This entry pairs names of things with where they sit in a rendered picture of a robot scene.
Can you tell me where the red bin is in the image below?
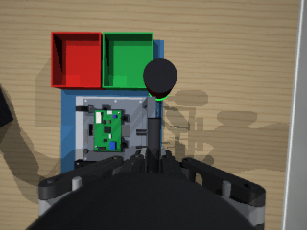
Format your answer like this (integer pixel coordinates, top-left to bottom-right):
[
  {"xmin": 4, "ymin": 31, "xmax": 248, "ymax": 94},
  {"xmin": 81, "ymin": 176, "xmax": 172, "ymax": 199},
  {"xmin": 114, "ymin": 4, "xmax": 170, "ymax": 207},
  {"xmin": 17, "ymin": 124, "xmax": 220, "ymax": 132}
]
[{"xmin": 51, "ymin": 32, "xmax": 106, "ymax": 90}]

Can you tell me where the green bin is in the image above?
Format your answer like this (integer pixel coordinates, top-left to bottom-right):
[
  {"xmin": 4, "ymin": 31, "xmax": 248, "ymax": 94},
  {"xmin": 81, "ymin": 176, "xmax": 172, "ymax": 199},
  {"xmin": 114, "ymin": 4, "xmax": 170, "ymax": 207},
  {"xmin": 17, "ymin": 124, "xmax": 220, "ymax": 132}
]
[{"xmin": 103, "ymin": 32, "xmax": 154, "ymax": 91}]

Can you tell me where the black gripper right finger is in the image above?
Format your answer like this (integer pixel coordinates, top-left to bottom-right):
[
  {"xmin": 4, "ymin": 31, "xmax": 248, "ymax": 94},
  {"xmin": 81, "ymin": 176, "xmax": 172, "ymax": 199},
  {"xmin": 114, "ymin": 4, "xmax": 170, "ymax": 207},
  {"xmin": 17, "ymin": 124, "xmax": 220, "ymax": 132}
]
[{"xmin": 159, "ymin": 147, "xmax": 266, "ymax": 230}]

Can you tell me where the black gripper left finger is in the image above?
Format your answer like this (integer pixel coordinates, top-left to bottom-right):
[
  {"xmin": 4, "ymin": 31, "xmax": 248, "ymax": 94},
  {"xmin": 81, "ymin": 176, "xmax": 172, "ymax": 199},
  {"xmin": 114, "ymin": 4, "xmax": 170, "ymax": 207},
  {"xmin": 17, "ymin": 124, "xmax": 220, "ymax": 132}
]
[{"xmin": 38, "ymin": 146, "xmax": 148, "ymax": 217}]

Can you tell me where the green circuit board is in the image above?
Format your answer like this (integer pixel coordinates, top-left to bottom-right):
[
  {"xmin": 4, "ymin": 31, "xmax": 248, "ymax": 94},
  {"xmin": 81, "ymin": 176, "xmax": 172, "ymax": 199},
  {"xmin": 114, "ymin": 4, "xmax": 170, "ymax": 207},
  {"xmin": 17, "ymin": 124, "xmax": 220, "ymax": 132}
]
[{"xmin": 94, "ymin": 110, "xmax": 122, "ymax": 151}]

